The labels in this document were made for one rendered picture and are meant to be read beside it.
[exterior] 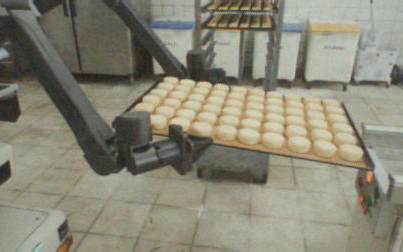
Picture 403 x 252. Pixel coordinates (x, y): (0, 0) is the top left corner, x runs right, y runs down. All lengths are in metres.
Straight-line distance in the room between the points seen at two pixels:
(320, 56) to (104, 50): 2.57
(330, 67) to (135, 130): 3.78
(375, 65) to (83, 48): 3.55
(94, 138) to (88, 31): 3.69
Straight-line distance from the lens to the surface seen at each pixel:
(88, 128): 0.72
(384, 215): 1.00
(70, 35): 4.49
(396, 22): 5.08
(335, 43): 4.25
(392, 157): 1.14
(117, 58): 4.29
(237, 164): 2.30
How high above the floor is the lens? 1.34
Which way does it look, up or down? 25 degrees down
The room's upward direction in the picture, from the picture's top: straight up
